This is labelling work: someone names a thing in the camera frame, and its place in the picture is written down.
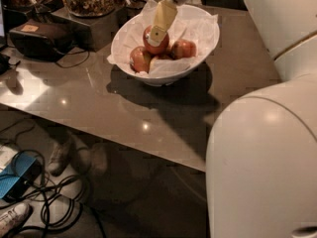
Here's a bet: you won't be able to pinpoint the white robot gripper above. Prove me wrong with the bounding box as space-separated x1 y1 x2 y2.
147 0 188 47

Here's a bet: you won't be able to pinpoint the red apple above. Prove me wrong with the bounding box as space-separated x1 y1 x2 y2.
143 26 169 55
130 46 152 72
170 39 196 60

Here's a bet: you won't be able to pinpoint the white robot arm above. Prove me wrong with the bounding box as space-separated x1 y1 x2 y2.
206 0 317 238

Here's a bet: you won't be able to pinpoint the white ceramic bowl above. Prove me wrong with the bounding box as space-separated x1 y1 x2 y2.
110 3 221 87

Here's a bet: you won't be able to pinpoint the pale yellow apple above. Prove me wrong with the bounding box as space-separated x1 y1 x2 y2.
150 55 172 72

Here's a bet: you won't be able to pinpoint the white paper liner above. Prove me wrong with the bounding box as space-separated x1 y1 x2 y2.
106 0 219 78

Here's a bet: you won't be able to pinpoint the dark cup with scoop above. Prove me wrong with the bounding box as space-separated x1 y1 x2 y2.
118 0 148 20

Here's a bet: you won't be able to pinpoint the black device with label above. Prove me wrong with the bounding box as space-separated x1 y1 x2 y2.
9 20 73 61

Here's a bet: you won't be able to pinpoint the white sneaker near table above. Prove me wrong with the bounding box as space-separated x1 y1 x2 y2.
48 139 72 177

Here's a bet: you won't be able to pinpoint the blue box on floor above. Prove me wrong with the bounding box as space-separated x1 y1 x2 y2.
0 153 41 202

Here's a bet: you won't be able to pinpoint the white sneaker bottom left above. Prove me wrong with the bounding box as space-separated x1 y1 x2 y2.
0 203 32 238

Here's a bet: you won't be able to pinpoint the black cable on table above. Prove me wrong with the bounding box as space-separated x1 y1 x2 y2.
53 49 91 69

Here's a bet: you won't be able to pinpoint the black floor cables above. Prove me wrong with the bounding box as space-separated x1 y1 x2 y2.
0 119 107 238

